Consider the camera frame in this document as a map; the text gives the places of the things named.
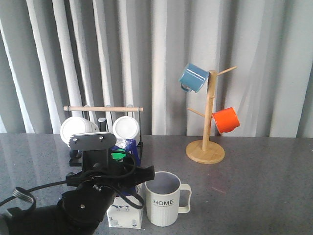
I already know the orange enamel mug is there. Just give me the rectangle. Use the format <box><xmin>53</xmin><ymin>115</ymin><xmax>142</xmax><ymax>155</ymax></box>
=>
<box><xmin>212</xmin><ymin>107</ymin><xmax>240</xmax><ymax>134</ymax></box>

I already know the blue enamel mug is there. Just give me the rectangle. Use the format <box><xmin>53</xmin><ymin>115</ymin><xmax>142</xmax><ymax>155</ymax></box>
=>
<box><xmin>179</xmin><ymin>63</ymin><xmax>210</xmax><ymax>93</ymax></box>

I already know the grey pleated curtain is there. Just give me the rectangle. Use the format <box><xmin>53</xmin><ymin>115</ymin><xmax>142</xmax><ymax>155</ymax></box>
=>
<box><xmin>0</xmin><ymin>0</ymin><xmax>313</xmax><ymax>138</ymax></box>

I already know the cream HOME mug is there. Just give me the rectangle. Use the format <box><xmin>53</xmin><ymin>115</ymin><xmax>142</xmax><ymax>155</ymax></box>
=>
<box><xmin>145</xmin><ymin>171</ymin><xmax>192</xmax><ymax>227</ymax></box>

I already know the large white hanging mug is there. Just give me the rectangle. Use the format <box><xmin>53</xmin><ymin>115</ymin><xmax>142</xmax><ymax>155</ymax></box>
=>
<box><xmin>60</xmin><ymin>117</ymin><xmax>99</xmax><ymax>146</ymax></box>

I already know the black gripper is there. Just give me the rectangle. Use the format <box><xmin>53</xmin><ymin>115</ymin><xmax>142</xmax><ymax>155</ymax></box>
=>
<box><xmin>57</xmin><ymin>165</ymin><xmax>155</xmax><ymax>235</ymax></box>

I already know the black wire mug rack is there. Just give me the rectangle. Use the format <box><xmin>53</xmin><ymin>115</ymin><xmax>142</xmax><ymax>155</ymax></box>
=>
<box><xmin>63</xmin><ymin>105</ymin><xmax>144</xmax><ymax>167</ymax></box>

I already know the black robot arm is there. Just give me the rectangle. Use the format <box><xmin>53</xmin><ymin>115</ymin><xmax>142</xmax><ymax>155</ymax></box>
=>
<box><xmin>0</xmin><ymin>165</ymin><xmax>155</xmax><ymax>235</ymax></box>

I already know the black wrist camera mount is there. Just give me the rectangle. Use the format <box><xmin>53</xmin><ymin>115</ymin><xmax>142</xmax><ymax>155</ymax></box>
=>
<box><xmin>68</xmin><ymin>132</ymin><xmax>116</xmax><ymax>172</ymax></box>

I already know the small white ribbed mug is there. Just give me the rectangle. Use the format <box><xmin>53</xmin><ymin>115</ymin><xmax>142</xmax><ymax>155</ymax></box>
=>
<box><xmin>112</xmin><ymin>116</ymin><xmax>140</xmax><ymax>144</ymax></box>

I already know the wooden mug tree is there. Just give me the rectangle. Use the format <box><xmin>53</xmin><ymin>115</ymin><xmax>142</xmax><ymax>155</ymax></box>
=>
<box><xmin>185</xmin><ymin>66</ymin><xmax>237</xmax><ymax>164</ymax></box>

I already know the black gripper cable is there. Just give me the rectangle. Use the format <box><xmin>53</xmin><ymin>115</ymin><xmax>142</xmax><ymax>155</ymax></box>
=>
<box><xmin>0</xmin><ymin>149</ymin><xmax>145</xmax><ymax>210</ymax></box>

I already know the blue white milk carton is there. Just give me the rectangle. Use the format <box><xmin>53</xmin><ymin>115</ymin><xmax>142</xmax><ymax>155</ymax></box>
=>
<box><xmin>107</xmin><ymin>139</ymin><xmax>143</xmax><ymax>229</ymax></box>

